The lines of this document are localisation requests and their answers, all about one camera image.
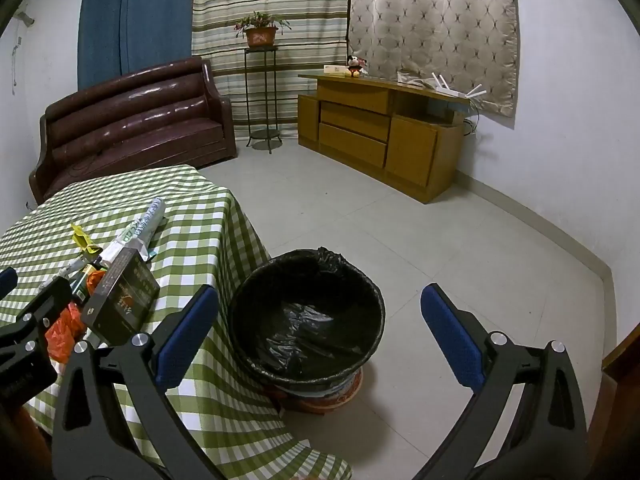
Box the wooden cabinet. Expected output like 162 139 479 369
297 72 473 205

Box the round base under bin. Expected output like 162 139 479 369
272 367 368 416

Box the striped curtain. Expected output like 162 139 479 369
191 0 351 138

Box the potted plant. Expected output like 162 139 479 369
234 11 292 48

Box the green checked tablecloth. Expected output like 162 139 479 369
0 164 353 480

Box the blue curtain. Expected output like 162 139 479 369
76 0 198 92

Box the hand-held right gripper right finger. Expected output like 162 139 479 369
415 283 588 480

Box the black cable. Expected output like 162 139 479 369
462 105 483 137

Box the person's left forearm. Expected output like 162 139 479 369
0 400 51 466

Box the beige patterned curtain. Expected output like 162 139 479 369
346 0 518 120

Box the silver wrapper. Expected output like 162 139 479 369
102 197 168 262

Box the black cardboard box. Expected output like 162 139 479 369
80 247 161 346

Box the black metal plant stand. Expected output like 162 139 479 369
243 46 283 155

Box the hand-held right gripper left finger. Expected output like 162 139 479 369
50 284 236 480

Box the brown leather sofa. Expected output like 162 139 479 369
27 56 238 206

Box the yellow wrapper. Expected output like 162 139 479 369
70 224 103 256

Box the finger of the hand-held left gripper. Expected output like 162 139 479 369
0 267 19 302
0 276 73 361

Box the white router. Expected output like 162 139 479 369
430 74 488 98

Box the wooden door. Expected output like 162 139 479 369
600 320 640 480

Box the bin with black liner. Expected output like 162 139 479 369
229 246 387 391

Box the orange plastic bag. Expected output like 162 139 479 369
45 270 108 363

